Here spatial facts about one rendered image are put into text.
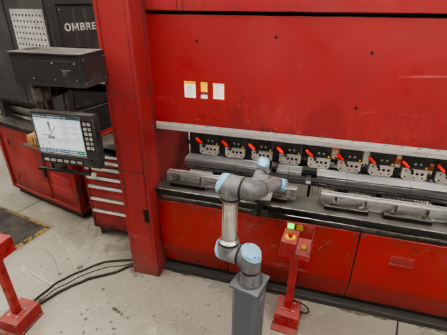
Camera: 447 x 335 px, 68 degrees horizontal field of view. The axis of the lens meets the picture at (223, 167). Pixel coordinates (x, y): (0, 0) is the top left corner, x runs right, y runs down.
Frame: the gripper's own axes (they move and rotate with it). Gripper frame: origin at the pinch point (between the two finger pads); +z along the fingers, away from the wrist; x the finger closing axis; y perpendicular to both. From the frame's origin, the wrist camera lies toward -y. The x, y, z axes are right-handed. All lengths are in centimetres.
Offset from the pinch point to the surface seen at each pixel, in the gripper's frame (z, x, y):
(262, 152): -7.7, 1.8, 21.6
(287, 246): 4.3, -20.4, -41.3
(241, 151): -5.2, 17.3, 22.1
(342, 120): -34, -48, 36
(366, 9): -85, -49, 76
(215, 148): -3.5, 37.1, 24.0
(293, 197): 17.1, -23.5, -1.4
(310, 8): -82, -19, 79
